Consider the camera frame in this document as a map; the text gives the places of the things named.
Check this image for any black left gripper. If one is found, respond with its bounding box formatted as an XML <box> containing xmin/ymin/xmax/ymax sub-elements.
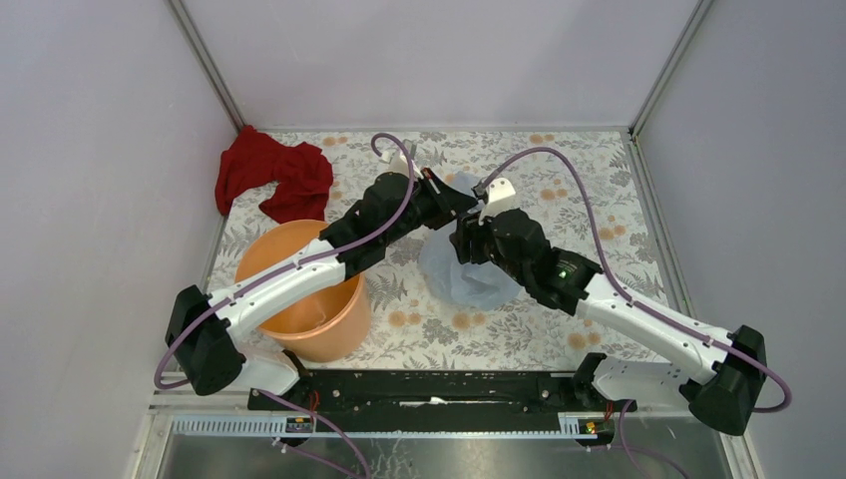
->
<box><xmin>383</xmin><ymin>168</ymin><xmax>479</xmax><ymax>246</ymax></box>

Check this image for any light blue trash bag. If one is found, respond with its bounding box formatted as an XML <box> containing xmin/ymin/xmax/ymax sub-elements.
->
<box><xmin>417</xmin><ymin>172</ymin><xmax>524</xmax><ymax>312</ymax></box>

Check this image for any orange plastic trash bin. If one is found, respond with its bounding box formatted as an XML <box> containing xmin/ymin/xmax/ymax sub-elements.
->
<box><xmin>234</xmin><ymin>220</ymin><xmax>372</xmax><ymax>362</ymax></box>

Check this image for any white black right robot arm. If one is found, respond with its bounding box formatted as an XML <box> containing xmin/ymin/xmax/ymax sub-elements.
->
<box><xmin>450</xmin><ymin>210</ymin><xmax>767</xmax><ymax>436</ymax></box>

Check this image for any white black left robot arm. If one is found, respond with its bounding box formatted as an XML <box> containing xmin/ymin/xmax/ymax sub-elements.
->
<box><xmin>160</xmin><ymin>168</ymin><xmax>487</xmax><ymax>396</ymax></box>

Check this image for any floral patterned table mat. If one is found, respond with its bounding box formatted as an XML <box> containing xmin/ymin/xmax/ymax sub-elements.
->
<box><xmin>185</xmin><ymin>130</ymin><xmax>688</xmax><ymax>373</ymax></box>

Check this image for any red cloth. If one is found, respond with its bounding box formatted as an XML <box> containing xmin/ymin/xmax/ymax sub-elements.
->
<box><xmin>214</xmin><ymin>126</ymin><xmax>334</xmax><ymax>224</ymax></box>

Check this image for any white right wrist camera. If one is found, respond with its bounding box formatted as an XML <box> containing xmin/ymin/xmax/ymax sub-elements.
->
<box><xmin>478</xmin><ymin>178</ymin><xmax>518</xmax><ymax>225</ymax></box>

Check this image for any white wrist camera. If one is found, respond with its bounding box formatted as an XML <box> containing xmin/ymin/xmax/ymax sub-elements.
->
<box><xmin>387</xmin><ymin>140</ymin><xmax>420</xmax><ymax>178</ymax></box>
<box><xmin>478</xmin><ymin>178</ymin><xmax>518</xmax><ymax>225</ymax></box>

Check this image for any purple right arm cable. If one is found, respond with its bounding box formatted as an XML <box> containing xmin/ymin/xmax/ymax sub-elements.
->
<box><xmin>472</xmin><ymin>146</ymin><xmax>793</xmax><ymax>479</ymax></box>

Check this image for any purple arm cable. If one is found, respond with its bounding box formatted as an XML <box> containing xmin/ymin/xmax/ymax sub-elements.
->
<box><xmin>472</xmin><ymin>146</ymin><xmax>793</xmax><ymax>479</ymax></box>
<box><xmin>153</xmin><ymin>133</ymin><xmax>418</xmax><ymax>479</ymax></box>

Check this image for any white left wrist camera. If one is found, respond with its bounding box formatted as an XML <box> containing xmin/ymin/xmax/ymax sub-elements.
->
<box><xmin>387</xmin><ymin>140</ymin><xmax>420</xmax><ymax>178</ymax></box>

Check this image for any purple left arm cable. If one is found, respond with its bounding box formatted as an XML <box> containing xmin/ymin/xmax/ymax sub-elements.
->
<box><xmin>153</xmin><ymin>133</ymin><xmax>418</xmax><ymax>479</ymax></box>

